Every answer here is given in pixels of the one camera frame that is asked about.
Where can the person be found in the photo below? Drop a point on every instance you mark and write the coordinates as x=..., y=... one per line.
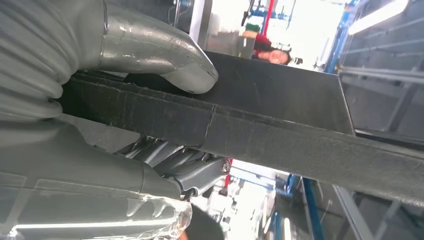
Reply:
x=275, y=56

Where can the long ceiling light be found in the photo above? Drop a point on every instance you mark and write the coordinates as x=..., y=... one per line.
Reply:
x=377, y=16

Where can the blue metal frame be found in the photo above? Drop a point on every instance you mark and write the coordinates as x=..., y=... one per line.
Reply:
x=311, y=212

